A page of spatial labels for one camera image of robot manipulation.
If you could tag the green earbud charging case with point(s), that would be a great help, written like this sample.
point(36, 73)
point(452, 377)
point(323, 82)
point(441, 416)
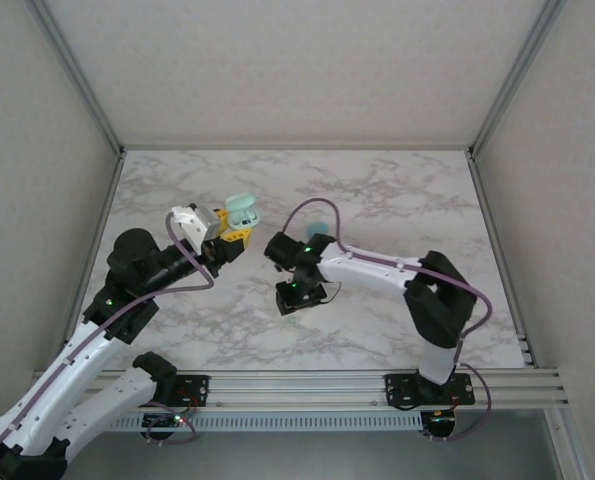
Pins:
point(240, 210)

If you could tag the blue earbud charging case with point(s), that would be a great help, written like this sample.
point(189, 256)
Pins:
point(318, 228)

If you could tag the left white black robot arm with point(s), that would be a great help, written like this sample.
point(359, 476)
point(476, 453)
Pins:
point(67, 370)

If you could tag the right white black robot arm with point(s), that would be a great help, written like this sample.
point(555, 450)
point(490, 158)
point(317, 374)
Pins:
point(367, 267)

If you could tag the aluminium table side rail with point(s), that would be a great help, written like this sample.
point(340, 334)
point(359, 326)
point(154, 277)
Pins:
point(481, 195)
point(104, 215)

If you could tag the wide aluminium mounting rail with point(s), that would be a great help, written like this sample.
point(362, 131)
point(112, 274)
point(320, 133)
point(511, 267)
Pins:
point(297, 385)

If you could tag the aluminium table end rail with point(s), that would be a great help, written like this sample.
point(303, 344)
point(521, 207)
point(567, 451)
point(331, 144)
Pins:
point(297, 148)

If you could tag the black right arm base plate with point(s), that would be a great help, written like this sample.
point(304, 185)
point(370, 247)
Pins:
point(402, 387)

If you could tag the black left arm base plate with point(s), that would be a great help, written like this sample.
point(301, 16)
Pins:
point(197, 387)

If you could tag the aluminium frame post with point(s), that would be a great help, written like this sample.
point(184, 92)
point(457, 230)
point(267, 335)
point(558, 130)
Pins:
point(77, 75)
point(517, 75)

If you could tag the aluminium frame leg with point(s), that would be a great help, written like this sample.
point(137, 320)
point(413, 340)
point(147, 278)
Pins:
point(569, 445)

